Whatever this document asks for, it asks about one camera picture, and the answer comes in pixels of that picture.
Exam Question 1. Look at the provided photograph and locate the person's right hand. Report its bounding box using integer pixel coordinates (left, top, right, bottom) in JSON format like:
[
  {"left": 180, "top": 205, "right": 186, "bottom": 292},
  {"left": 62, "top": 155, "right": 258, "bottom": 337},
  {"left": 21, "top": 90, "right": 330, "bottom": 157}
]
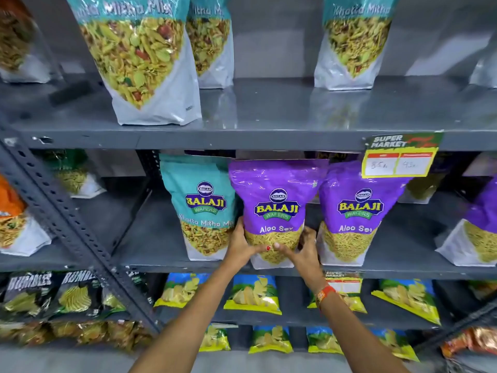
[{"left": 273, "top": 226, "right": 327, "bottom": 294}]

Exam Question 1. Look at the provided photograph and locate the yellow green price tag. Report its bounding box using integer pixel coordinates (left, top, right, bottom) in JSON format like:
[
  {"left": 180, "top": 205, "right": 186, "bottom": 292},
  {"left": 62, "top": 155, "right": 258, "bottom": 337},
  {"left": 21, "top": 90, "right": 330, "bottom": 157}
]
[{"left": 361, "top": 131, "right": 444, "bottom": 179}]

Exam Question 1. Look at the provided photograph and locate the person's right forearm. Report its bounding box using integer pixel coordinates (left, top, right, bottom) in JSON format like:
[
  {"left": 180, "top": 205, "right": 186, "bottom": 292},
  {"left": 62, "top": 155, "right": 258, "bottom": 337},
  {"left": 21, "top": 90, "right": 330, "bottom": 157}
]
[{"left": 315, "top": 286, "right": 411, "bottom": 373}]

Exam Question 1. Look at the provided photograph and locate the person's left hand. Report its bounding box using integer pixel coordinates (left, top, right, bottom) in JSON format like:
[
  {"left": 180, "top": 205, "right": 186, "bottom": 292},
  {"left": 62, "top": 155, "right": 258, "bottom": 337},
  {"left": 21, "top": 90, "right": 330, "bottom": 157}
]
[{"left": 224, "top": 217, "right": 272, "bottom": 271}]

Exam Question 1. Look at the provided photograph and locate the orange wristband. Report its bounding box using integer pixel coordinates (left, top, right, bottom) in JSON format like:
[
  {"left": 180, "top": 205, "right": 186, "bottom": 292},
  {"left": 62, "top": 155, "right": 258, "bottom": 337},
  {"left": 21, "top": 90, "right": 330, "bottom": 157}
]
[{"left": 315, "top": 285, "right": 337, "bottom": 310}]

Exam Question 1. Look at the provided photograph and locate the row of golden snack packets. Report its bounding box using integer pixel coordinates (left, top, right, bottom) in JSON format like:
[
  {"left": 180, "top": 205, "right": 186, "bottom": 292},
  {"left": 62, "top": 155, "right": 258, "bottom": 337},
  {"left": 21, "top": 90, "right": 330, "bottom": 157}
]
[{"left": 0, "top": 319, "right": 153, "bottom": 353}]

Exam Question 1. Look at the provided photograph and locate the person's left forearm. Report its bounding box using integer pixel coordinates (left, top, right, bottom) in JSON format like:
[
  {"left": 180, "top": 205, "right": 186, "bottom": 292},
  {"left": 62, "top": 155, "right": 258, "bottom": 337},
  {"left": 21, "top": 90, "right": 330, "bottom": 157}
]
[{"left": 129, "top": 266, "right": 244, "bottom": 373}]

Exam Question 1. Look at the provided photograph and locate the teal snack mix packet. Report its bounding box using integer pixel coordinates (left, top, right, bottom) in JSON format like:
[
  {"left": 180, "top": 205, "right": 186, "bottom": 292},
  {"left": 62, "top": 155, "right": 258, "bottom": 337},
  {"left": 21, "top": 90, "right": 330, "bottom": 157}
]
[
  {"left": 159, "top": 154, "right": 238, "bottom": 262},
  {"left": 186, "top": 0, "right": 235, "bottom": 90},
  {"left": 65, "top": 0, "right": 203, "bottom": 126},
  {"left": 314, "top": 0, "right": 401, "bottom": 91}
]

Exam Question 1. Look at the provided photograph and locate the shiny orange snack packet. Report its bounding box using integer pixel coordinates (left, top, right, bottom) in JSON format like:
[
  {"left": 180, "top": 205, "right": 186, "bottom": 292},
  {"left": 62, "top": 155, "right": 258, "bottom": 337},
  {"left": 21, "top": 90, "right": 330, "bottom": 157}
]
[{"left": 440, "top": 326, "right": 497, "bottom": 360}]

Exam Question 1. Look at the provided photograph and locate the green snack packet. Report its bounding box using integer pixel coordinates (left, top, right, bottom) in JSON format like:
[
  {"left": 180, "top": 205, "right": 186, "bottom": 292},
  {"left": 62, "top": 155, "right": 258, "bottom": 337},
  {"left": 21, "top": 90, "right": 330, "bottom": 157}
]
[{"left": 42, "top": 149, "right": 107, "bottom": 199}]

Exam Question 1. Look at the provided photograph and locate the grey metal shelf rack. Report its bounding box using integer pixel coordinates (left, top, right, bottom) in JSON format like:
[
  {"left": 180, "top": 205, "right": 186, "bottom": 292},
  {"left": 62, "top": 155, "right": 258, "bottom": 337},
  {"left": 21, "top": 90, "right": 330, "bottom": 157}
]
[{"left": 0, "top": 0, "right": 497, "bottom": 373}]

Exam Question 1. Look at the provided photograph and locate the black chip packet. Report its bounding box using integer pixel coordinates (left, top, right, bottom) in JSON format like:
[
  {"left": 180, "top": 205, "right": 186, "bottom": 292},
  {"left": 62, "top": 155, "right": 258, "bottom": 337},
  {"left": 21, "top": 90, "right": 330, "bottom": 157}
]
[
  {"left": 97, "top": 271, "right": 150, "bottom": 317},
  {"left": 51, "top": 270, "right": 100, "bottom": 319},
  {"left": 0, "top": 271, "right": 54, "bottom": 321}
]

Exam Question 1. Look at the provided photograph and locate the blue yellow chip packet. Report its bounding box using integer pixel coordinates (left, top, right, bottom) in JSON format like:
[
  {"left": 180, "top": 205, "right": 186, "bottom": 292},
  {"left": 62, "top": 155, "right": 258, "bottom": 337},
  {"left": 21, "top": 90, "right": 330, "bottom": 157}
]
[
  {"left": 199, "top": 324, "right": 231, "bottom": 353},
  {"left": 154, "top": 272, "right": 210, "bottom": 309},
  {"left": 370, "top": 328, "right": 420, "bottom": 363},
  {"left": 371, "top": 279, "right": 442, "bottom": 326},
  {"left": 224, "top": 274, "right": 283, "bottom": 316},
  {"left": 306, "top": 326, "right": 345, "bottom": 355},
  {"left": 306, "top": 285, "right": 368, "bottom": 314},
  {"left": 248, "top": 326, "right": 294, "bottom": 355}
]

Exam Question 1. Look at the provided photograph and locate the green yellow chip packet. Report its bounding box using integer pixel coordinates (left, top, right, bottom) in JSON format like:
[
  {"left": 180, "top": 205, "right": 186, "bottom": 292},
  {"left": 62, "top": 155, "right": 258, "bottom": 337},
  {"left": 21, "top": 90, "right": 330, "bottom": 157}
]
[{"left": 467, "top": 279, "right": 497, "bottom": 302}]

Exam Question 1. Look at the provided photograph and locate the grey perforated diagonal brace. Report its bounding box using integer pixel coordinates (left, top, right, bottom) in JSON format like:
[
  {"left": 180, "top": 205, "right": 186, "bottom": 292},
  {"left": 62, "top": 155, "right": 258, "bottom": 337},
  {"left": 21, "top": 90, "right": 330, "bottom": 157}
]
[
  {"left": 412, "top": 302, "right": 497, "bottom": 355},
  {"left": 0, "top": 123, "right": 163, "bottom": 335}
]

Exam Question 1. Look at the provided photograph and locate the small yellow price tag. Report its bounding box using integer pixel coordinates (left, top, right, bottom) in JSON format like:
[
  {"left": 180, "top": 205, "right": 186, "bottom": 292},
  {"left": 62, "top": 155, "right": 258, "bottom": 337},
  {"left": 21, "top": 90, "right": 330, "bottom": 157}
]
[{"left": 324, "top": 271, "right": 364, "bottom": 296}]

